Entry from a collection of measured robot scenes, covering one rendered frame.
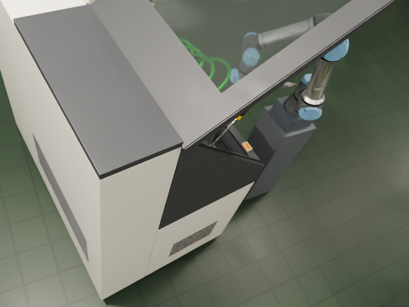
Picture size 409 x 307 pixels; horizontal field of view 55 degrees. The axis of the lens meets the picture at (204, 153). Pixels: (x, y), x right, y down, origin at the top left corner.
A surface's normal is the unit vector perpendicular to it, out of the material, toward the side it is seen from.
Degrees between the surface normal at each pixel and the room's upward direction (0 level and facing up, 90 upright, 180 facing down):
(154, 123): 0
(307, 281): 0
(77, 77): 0
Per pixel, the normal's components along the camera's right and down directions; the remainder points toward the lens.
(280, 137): -0.88, 0.25
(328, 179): 0.21, -0.55
